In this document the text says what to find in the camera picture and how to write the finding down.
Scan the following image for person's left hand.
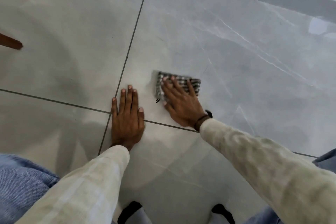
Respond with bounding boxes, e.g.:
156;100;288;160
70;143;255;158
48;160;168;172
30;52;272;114
110;85;145;151

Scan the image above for person's right forearm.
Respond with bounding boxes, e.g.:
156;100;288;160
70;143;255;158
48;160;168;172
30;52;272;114
199;118;336;224

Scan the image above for black wrist band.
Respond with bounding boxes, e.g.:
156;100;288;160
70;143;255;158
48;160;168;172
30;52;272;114
194;110;213;131

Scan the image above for checkered grey cleaning cloth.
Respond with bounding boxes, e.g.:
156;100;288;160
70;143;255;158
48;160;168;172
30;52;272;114
153;71;202;104

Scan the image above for brown wooden furniture leg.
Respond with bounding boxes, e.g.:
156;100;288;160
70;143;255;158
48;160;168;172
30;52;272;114
0;33;23;50

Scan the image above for person's right hand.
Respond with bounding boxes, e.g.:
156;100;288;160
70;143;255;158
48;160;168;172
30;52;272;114
161;76;208;128

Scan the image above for person's left black shoe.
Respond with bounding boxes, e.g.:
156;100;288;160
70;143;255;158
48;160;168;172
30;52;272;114
117;201;143;224

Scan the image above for person's black shoe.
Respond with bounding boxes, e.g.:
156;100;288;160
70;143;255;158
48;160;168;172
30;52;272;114
212;204;236;224
117;201;143;224

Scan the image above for person's left forearm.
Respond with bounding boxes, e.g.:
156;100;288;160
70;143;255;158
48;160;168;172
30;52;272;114
14;145;131;224

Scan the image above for person's right black shoe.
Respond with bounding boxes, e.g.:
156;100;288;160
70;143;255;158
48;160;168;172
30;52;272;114
212;204;236;224

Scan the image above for person's left leg blue jeans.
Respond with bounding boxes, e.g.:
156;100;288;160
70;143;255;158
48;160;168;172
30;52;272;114
0;154;60;224

